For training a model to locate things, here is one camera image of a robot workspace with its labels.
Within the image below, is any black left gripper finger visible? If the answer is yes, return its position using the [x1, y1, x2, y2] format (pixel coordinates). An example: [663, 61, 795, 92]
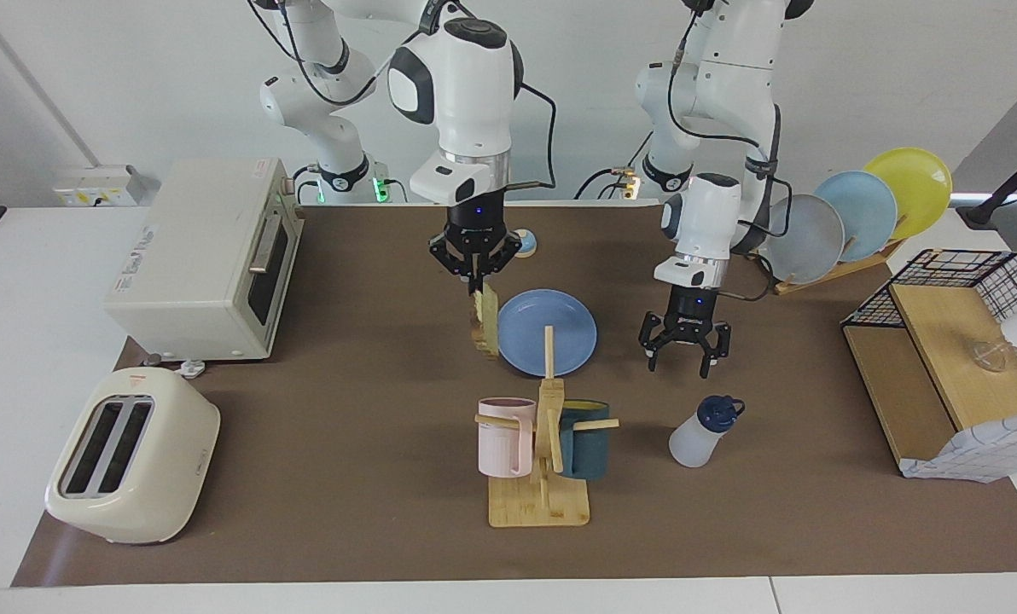
[698, 320, 730, 379]
[639, 314, 673, 370]

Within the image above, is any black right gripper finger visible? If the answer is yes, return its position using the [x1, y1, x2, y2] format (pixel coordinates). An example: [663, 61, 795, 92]
[479, 235, 524, 295]
[429, 237, 479, 295]

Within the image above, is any toasted bread slice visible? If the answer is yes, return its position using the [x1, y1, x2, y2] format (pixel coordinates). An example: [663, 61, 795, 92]
[468, 284, 501, 359]

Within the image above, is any seasoning bottle with blue cap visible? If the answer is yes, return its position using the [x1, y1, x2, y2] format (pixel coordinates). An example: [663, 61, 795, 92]
[668, 395, 746, 468]

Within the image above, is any blue round plate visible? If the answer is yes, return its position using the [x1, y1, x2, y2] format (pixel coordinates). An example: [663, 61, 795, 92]
[497, 289, 598, 378]

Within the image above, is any pale grey plate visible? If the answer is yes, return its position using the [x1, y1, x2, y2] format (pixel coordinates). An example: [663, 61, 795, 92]
[766, 194, 846, 285]

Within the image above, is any light blue plate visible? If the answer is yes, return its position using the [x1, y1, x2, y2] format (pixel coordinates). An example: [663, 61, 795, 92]
[814, 171, 899, 263]

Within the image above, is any yellow plate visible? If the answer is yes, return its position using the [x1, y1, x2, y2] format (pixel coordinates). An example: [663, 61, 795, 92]
[863, 148, 953, 241]

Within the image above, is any wooden dish rack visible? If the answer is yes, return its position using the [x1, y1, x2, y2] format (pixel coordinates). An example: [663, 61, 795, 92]
[773, 237, 906, 296]

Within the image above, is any teal mug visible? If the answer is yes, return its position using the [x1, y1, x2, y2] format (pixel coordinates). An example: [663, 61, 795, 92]
[558, 400, 612, 480]

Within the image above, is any pink ribbed mug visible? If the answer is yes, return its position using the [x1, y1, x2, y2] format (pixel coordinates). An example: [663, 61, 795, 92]
[477, 397, 537, 478]

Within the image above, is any wooden mug tree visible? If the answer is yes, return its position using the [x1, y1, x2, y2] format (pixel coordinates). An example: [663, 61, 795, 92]
[474, 326, 620, 528]

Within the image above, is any wooden shelf box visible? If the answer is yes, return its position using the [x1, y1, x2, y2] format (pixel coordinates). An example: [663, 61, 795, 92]
[843, 283, 1017, 466]

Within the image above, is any brown table mat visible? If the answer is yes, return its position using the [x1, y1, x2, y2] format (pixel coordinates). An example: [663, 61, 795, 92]
[11, 205, 1017, 588]

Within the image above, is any white toaster oven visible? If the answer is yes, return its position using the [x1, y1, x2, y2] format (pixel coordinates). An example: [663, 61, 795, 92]
[103, 158, 305, 362]

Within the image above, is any clear glass piece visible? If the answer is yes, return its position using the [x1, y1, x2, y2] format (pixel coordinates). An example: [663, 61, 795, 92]
[973, 339, 1014, 373]

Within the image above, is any white checked cloth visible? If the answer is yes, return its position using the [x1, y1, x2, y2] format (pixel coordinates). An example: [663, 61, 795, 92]
[898, 415, 1017, 484]

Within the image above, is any cream two-slot toaster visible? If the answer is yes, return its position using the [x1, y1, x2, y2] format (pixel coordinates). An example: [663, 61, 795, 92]
[44, 367, 221, 545]

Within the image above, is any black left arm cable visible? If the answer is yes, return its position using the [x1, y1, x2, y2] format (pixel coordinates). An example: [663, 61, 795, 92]
[669, 0, 793, 304]

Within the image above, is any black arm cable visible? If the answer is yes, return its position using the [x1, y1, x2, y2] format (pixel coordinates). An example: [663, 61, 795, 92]
[248, 0, 558, 190]
[669, 0, 793, 304]

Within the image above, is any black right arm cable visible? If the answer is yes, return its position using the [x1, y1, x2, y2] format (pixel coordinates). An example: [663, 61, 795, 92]
[248, 0, 558, 190]

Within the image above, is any black wire basket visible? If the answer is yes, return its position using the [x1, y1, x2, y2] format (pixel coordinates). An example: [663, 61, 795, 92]
[841, 249, 1017, 406]

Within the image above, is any white wall socket box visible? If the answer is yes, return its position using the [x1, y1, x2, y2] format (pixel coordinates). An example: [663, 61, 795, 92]
[54, 165, 147, 208]

